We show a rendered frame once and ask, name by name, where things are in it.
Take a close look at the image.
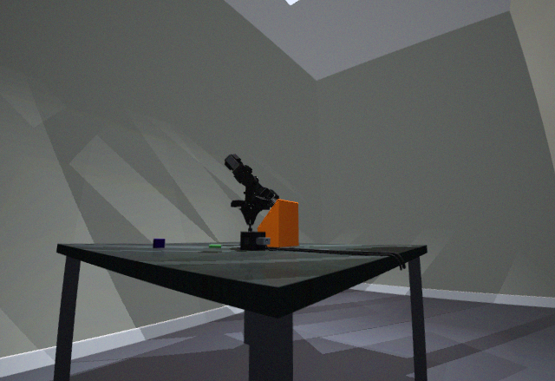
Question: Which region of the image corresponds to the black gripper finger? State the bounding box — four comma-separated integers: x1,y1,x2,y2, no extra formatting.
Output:
239,208,252,226
250,209,262,226

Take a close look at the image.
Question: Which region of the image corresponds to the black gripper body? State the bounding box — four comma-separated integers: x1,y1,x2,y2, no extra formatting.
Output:
231,189,270,210

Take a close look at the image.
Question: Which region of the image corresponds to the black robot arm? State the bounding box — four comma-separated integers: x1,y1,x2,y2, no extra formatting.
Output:
225,154,279,207

